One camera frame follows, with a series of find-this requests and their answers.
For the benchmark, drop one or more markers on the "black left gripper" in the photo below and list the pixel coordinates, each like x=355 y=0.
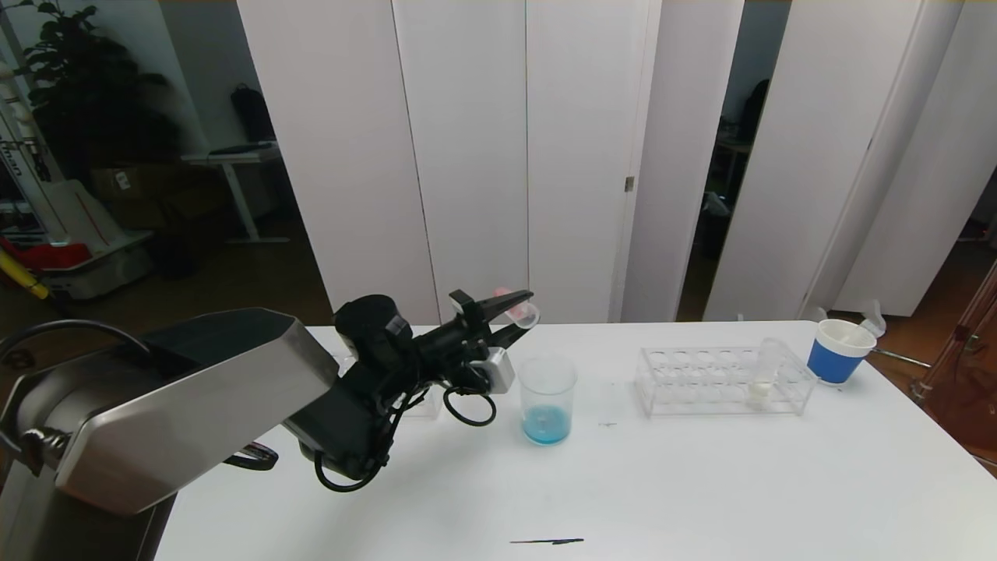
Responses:
x=470 y=321

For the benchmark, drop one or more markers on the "orange red pigment test tube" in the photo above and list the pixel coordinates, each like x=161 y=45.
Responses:
x=523 y=312

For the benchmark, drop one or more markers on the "pink red pigment test tube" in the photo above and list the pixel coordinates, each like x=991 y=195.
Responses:
x=871 y=321

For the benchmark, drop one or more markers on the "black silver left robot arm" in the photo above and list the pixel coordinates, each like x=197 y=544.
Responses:
x=195 y=413

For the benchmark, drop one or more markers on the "clear acrylic tube rack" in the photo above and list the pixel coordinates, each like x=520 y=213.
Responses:
x=428 y=405
x=701 y=389

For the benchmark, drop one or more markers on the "clear plastic beaker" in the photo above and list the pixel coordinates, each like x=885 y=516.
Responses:
x=547 y=428

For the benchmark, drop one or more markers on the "pale yellow pigment test tube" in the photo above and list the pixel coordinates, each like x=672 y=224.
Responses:
x=757 y=393

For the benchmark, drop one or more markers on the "yellow tube object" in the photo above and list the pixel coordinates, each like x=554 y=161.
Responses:
x=19 y=279

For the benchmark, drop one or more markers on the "dark bin with white bag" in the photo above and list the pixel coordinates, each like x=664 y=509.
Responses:
x=713 y=234

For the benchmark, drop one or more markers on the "white standing desk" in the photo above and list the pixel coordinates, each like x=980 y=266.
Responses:
x=234 y=157

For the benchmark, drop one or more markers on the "black backpack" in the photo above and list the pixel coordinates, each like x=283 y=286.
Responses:
x=253 y=117

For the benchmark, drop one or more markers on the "blue white paper cup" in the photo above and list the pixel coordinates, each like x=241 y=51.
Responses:
x=830 y=365

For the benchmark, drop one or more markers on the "brown cardboard box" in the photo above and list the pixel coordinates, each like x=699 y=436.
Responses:
x=140 y=181

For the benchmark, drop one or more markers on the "white machine with base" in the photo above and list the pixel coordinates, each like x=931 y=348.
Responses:
x=86 y=226

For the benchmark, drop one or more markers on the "red flat object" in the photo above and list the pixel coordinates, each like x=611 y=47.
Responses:
x=58 y=255

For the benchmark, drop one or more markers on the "dark green potted plant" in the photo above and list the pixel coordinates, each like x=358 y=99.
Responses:
x=86 y=86

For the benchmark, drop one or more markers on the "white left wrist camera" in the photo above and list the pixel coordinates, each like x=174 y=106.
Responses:
x=500 y=370

